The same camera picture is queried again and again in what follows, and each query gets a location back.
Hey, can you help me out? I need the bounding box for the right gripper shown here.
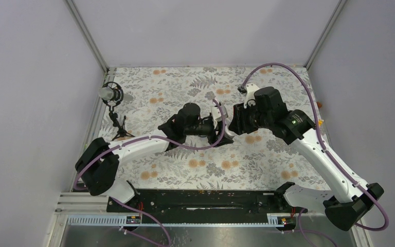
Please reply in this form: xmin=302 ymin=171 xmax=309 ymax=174
xmin=228 ymin=100 xmax=272 ymax=135

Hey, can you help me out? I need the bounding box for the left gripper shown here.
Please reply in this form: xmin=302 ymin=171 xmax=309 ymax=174
xmin=185 ymin=119 xmax=234 ymax=147

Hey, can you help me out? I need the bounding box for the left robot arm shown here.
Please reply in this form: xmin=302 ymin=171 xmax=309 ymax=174
xmin=74 ymin=101 xmax=236 ymax=211

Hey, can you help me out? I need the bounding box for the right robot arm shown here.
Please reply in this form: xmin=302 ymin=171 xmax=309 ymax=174
xmin=227 ymin=84 xmax=384 ymax=231

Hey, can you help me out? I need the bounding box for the floral table mat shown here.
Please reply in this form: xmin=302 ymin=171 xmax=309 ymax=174
xmin=113 ymin=66 xmax=328 ymax=190

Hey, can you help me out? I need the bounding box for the microphone on tripod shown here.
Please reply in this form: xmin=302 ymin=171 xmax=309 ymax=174
xmin=98 ymin=81 xmax=134 ymax=140

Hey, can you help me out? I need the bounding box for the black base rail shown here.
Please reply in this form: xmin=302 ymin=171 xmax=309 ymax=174
xmin=106 ymin=189 xmax=308 ymax=225

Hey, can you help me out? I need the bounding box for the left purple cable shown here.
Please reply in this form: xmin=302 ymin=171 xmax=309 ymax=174
xmin=73 ymin=99 xmax=227 ymax=247

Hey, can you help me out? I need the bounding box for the purple cable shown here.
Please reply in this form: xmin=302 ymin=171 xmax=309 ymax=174
xmin=238 ymin=62 xmax=390 ymax=247
xmin=73 ymin=99 xmax=227 ymax=247

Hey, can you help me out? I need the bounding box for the white slotted cable duct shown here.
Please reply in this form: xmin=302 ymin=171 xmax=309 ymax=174
xmin=67 ymin=214 xmax=288 ymax=227

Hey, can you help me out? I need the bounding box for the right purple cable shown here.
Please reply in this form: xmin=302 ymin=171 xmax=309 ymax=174
xmin=238 ymin=62 xmax=390 ymax=247

